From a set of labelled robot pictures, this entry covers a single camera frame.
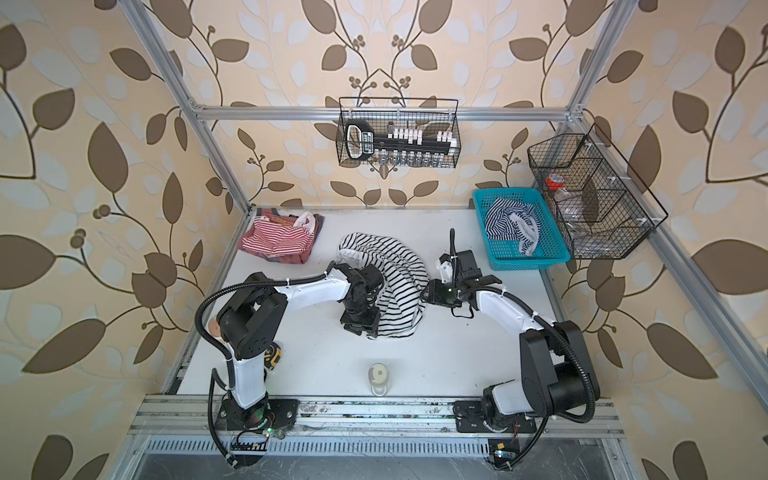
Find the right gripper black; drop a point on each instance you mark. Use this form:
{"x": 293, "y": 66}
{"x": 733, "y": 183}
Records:
{"x": 435, "y": 286}

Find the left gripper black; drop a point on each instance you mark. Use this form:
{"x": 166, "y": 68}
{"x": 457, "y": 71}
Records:
{"x": 372, "y": 326}

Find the black white striped tank top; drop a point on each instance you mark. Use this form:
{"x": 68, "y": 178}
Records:
{"x": 405, "y": 277}

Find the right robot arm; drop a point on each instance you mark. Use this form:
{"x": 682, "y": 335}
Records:
{"x": 556, "y": 376}

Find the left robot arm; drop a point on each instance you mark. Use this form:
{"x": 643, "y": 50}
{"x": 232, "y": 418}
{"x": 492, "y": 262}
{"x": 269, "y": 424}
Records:
{"x": 242, "y": 320}

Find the navy striped tank top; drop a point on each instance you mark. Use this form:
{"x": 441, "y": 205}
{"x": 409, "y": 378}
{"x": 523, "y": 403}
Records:
{"x": 510, "y": 220}

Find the red striped folded tank top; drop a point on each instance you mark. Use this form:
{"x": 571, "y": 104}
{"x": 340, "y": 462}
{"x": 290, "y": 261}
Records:
{"x": 287, "y": 239}

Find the small white jar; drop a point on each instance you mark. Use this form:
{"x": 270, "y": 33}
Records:
{"x": 379, "y": 379}

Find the teal plastic basket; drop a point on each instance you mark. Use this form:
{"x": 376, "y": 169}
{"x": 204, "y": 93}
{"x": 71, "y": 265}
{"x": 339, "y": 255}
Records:
{"x": 504, "y": 255}

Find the yellow black tape measure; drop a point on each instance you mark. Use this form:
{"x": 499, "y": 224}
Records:
{"x": 272, "y": 356}

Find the red cap bottle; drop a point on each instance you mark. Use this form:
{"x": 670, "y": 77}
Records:
{"x": 554, "y": 182}

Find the black tool set in basket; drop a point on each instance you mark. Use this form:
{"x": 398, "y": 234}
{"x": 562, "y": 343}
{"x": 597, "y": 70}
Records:
{"x": 362, "y": 140}

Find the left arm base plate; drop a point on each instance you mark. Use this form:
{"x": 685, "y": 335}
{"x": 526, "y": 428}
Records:
{"x": 282, "y": 414}

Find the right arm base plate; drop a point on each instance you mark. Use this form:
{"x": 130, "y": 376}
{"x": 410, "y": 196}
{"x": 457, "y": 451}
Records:
{"x": 469, "y": 418}

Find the right wall wire basket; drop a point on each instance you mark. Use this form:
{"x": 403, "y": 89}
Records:
{"x": 606, "y": 208}

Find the wall wire basket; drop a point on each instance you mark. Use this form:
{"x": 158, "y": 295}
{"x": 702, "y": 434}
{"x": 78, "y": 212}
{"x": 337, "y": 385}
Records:
{"x": 606, "y": 208}
{"x": 399, "y": 109}

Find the back wall wire basket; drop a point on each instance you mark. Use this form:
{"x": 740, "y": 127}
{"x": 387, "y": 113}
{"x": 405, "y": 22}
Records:
{"x": 399, "y": 109}

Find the aluminium front rail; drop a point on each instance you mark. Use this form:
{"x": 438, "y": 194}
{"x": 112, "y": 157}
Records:
{"x": 325, "y": 426}

